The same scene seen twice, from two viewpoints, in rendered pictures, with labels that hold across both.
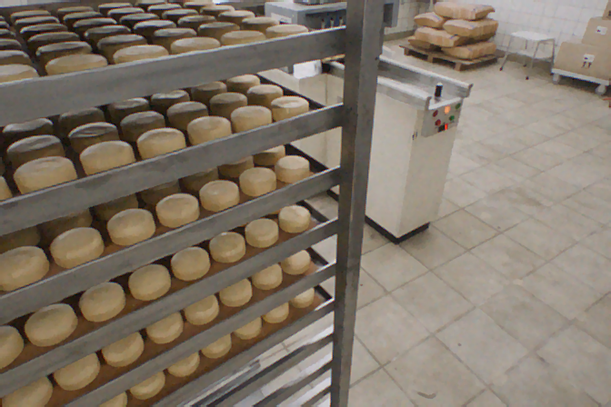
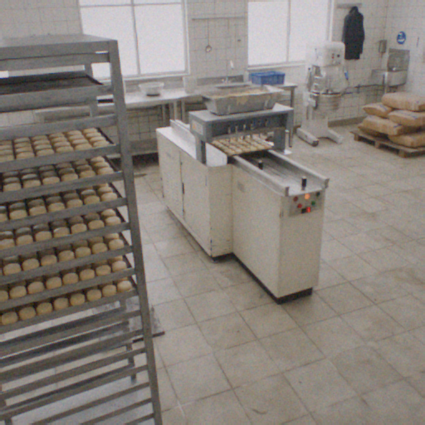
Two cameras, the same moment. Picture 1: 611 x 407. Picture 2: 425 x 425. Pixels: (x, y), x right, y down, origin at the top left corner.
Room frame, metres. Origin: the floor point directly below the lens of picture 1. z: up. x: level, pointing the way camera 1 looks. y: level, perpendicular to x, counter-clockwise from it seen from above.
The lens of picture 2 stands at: (-0.76, -0.60, 1.89)
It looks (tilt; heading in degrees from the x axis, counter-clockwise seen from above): 25 degrees down; 12
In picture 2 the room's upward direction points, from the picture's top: 2 degrees counter-clockwise
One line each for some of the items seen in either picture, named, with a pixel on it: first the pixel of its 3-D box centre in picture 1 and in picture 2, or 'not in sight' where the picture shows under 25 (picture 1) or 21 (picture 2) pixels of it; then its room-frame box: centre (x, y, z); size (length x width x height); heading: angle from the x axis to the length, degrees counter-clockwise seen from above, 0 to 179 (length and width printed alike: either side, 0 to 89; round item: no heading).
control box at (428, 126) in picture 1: (442, 116); (305, 202); (1.82, -0.63, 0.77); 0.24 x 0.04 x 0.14; 125
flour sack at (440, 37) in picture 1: (442, 35); (389, 124); (5.70, -1.78, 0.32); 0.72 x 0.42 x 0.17; 36
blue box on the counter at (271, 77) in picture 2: not in sight; (267, 78); (5.69, -0.07, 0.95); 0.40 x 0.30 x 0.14; 125
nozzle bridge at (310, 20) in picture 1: (333, 32); (241, 132); (2.53, -0.14, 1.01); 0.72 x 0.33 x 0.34; 125
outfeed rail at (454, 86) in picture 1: (339, 48); (251, 144); (2.71, -0.19, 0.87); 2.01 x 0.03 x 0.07; 35
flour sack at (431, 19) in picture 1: (442, 18); (391, 108); (6.05, -1.84, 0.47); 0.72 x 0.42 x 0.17; 122
